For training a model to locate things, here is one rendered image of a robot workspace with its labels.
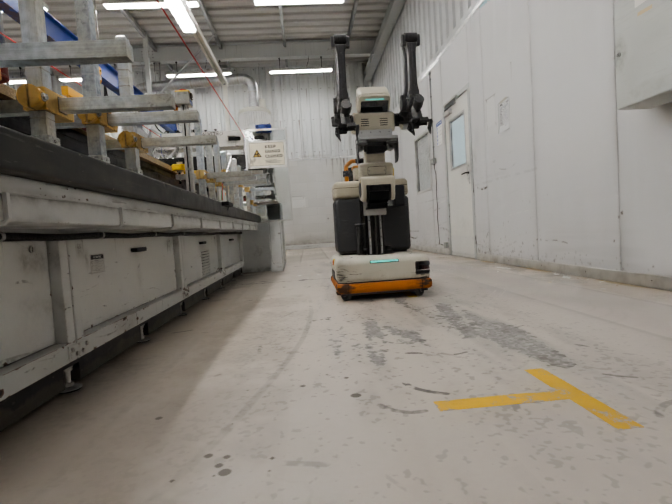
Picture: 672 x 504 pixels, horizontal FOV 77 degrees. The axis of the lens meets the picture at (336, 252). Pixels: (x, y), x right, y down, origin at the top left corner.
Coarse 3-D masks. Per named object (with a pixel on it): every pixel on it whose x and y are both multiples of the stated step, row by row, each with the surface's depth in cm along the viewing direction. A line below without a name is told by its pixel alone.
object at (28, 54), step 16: (0, 48) 74; (16, 48) 74; (32, 48) 74; (48, 48) 74; (64, 48) 74; (80, 48) 74; (96, 48) 75; (112, 48) 75; (128, 48) 76; (0, 64) 75; (16, 64) 76; (32, 64) 76; (48, 64) 76; (64, 64) 77; (80, 64) 77
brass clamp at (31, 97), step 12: (24, 84) 91; (24, 96) 91; (36, 96) 91; (48, 96) 94; (60, 96) 99; (24, 108) 93; (36, 108) 93; (48, 108) 94; (60, 120) 102; (72, 120) 104
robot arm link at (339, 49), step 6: (330, 36) 250; (348, 36) 251; (348, 42) 251; (336, 48) 250; (342, 48) 250; (348, 48) 254; (336, 54) 253; (342, 54) 250; (342, 60) 251; (342, 66) 251; (342, 72) 252; (342, 78) 252; (342, 84) 252; (342, 90) 252; (342, 96) 253; (348, 96) 254
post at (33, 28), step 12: (24, 0) 93; (36, 0) 94; (24, 12) 93; (36, 12) 93; (24, 24) 93; (36, 24) 93; (24, 36) 93; (36, 36) 93; (36, 72) 94; (48, 72) 96; (36, 84) 94; (48, 84) 96; (36, 120) 94; (48, 120) 95; (36, 132) 94; (48, 132) 95
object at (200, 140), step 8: (176, 136) 149; (184, 136) 149; (192, 136) 149; (200, 136) 149; (208, 136) 150; (216, 136) 152; (112, 144) 147; (120, 144) 148; (144, 144) 148; (152, 144) 148; (160, 144) 148; (168, 144) 149; (176, 144) 149; (184, 144) 149; (192, 144) 150; (200, 144) 150; (208, 144) 151; (216, 144) 152
